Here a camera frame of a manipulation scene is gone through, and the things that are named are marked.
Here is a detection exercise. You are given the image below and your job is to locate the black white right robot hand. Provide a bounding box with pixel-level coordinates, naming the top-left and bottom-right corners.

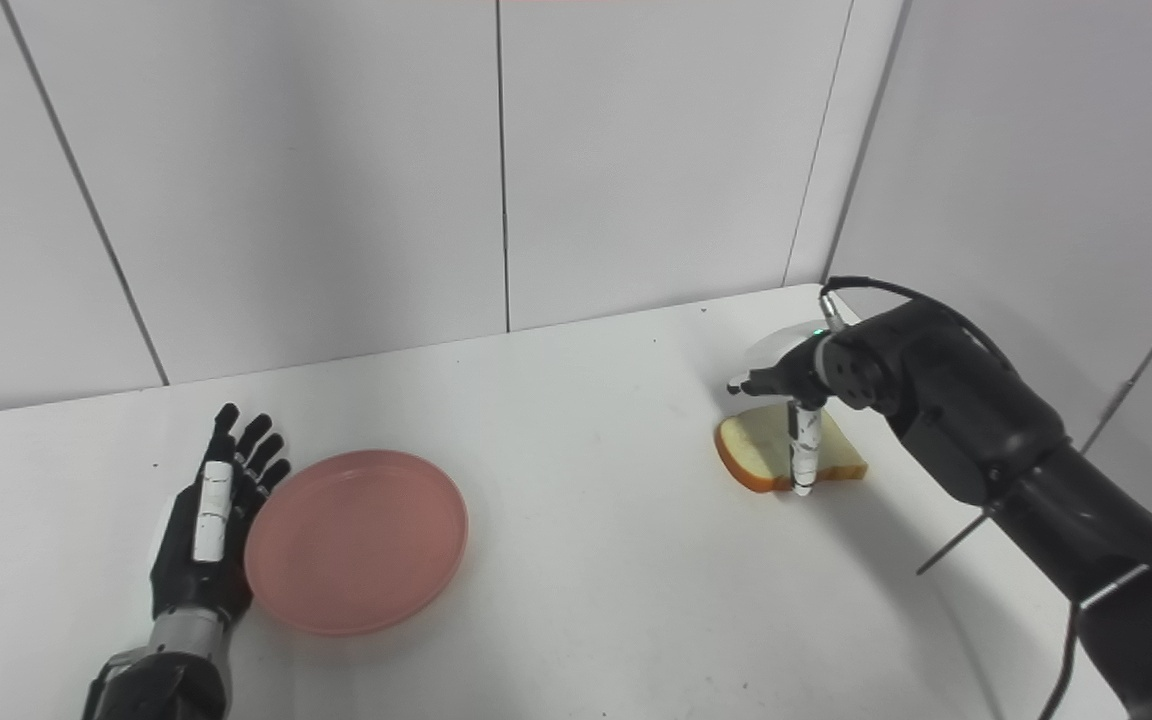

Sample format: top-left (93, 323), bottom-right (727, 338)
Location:
top-left (726, 320), bottom-right (832, 498)

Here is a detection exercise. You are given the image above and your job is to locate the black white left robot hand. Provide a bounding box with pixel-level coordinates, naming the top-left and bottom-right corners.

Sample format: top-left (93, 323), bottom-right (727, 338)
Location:
top-left (149, 403), bottom-right (292, 626)

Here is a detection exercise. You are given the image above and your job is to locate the slice of bread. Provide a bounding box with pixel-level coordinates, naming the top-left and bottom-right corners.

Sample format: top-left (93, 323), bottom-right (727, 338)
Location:
top-left (715, 408), bottom-right (869, 494)

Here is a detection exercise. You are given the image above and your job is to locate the pink round plate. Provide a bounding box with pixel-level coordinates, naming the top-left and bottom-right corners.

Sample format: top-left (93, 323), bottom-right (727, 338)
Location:
top-left (244, 450), bottom-right (469, 637)

